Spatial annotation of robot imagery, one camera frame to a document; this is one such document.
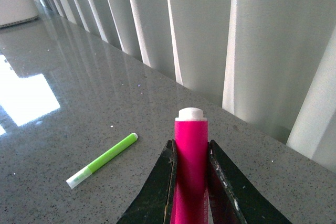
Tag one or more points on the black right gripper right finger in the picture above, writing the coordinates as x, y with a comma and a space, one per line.
232, 197

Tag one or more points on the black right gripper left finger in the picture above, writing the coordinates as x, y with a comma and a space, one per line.
154, 202

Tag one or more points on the pink marker pen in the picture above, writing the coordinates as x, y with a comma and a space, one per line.
190, 203

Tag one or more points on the green marker pen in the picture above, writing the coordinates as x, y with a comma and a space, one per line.
100, 161

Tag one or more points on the white pleated curtain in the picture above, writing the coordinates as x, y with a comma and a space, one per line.
270, 63

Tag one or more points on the white appliance in corner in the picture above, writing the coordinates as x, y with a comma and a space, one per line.
17, 11

